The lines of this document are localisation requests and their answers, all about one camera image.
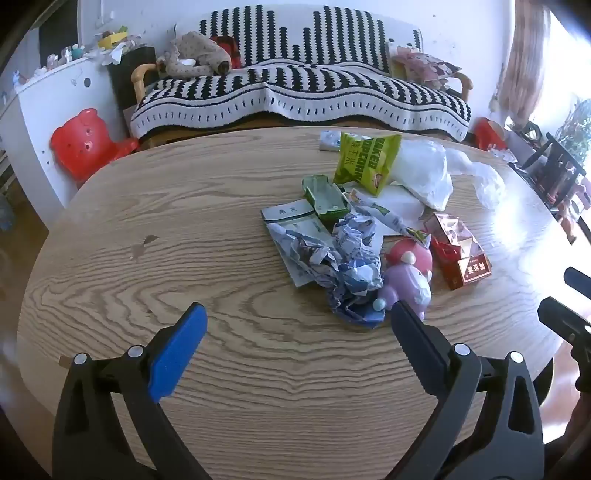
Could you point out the red cigarette box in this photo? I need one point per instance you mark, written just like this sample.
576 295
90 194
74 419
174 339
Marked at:
466 272

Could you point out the green potted plant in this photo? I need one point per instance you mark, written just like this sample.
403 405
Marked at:
579 124

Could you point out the white paper sheet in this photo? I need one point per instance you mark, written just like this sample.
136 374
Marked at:
397 201

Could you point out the shiny red cigarette pack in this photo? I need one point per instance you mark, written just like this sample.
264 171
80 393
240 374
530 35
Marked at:
450 230

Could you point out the dark wooden chair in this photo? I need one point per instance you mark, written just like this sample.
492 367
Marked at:
561 157

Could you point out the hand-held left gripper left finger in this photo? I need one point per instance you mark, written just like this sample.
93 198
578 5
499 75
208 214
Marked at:
178 350

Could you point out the brown plush toy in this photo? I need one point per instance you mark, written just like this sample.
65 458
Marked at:
194 50

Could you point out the green white box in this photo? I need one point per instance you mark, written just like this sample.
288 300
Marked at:
291 212

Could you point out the floral pink cushion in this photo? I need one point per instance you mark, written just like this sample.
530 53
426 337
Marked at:
425 64

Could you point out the green carton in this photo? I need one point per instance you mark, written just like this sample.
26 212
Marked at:
323 198

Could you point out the green popcorn bag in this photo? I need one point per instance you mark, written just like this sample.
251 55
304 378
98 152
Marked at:
364 161

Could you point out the clear plastic wipes packet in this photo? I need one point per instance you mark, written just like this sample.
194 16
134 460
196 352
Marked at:
328 141

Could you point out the white plastic bag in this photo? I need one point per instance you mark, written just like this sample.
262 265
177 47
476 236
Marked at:
420 175

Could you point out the pink purple toy figure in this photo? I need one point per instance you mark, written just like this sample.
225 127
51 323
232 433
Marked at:
406 286

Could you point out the wooden sofa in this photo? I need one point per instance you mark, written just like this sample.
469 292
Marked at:
140 76

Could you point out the blue white paper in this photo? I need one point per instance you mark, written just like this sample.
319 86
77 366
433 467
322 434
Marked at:
351 258

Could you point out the scattered papers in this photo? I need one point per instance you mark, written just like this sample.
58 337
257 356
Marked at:
501 153

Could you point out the red cushion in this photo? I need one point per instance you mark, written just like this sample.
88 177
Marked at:
232 48

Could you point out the printed paper wrapper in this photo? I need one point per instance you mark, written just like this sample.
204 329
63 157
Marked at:
395 224

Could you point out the clear plastic bag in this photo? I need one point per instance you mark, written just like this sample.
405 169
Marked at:
485 180

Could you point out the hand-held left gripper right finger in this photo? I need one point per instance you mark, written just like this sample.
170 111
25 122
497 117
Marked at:
415 344

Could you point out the black white striped sofa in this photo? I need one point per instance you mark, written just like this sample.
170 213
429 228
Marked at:
323 92

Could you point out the red bear plastic stool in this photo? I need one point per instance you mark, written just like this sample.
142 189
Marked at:
83 143

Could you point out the red bag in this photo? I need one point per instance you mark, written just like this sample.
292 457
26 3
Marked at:
487 134

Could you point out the white cabinet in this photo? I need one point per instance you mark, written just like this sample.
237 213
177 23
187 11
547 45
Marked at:
46 106

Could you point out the beige patterned curtain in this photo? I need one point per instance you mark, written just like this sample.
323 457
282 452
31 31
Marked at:
521 69

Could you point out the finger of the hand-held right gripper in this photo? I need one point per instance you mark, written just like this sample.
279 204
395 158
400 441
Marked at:
565 323
579 282

